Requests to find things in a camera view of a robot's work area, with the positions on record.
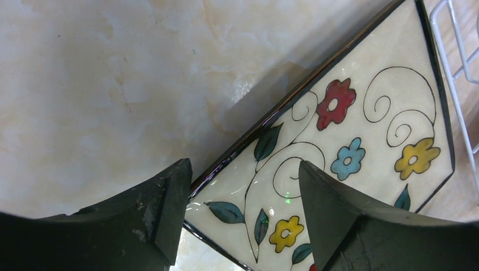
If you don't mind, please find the white wire dish rack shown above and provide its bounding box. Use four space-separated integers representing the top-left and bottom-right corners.
428 1 478 207

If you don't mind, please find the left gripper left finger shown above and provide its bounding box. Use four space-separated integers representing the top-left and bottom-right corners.
1 159 192 270

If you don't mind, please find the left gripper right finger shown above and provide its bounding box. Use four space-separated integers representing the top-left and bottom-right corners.
298 161 478 270

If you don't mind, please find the square floral glass plate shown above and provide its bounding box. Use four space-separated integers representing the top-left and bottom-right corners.
185 1 455 270

